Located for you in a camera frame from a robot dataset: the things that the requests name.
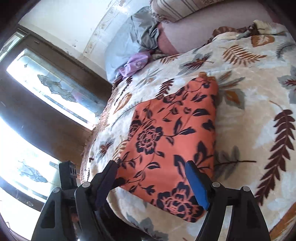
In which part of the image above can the pink bed sheet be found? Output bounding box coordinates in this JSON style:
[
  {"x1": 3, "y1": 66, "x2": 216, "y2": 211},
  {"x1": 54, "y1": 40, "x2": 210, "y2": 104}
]
[{"x1": 157, "y1": 0, "x2": 278, "y2": 56}]

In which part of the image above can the purple cloth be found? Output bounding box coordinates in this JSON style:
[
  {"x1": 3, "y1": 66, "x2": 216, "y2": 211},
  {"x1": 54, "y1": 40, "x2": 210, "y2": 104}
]
[{"x1": 117, "y1": 51, "x2": 151, "y2": 78}]

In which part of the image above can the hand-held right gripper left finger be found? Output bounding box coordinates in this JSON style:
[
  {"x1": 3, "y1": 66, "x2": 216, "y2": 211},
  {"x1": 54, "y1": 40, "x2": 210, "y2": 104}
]
[{"x1": 31, "y1": 160, "x2": 120, "y2": 241}]

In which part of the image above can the patterned glass window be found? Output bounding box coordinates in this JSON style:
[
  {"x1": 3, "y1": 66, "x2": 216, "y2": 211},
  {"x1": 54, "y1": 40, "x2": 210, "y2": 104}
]
[{"x1": 0, "y1": 30, "x2": 110, "y2": 209}]

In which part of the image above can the orange floral garment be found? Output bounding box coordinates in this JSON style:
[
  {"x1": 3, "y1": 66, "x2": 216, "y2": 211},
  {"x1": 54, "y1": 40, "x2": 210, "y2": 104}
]
[{"x1": 114, "y1": 76, "x2": 220, "y2": 223}]

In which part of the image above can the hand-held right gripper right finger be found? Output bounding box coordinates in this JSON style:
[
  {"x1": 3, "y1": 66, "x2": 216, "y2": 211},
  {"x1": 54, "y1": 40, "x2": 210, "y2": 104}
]
[{"x1": 185, "y1": 160, "x2": 271, "y2": 241}]

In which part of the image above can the brown striped pillow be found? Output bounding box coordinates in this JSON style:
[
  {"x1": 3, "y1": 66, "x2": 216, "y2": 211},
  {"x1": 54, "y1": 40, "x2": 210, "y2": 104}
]
[{"x1": 150, "y1": 0, "x2": 228, "y2": 23}]

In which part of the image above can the leaf print fleece blanket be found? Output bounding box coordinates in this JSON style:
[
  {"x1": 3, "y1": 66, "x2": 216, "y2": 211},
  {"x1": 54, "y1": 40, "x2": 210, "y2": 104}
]
[{"x1": 80, "y1": 20, "x2": 296, "y2": 241}]

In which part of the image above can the grey blue cloth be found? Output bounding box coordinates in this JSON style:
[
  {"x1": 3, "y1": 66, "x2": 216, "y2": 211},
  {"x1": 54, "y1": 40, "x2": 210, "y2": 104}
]
[{"x1": 104, "y1": 6, "x2": 162, "y2": 82}]

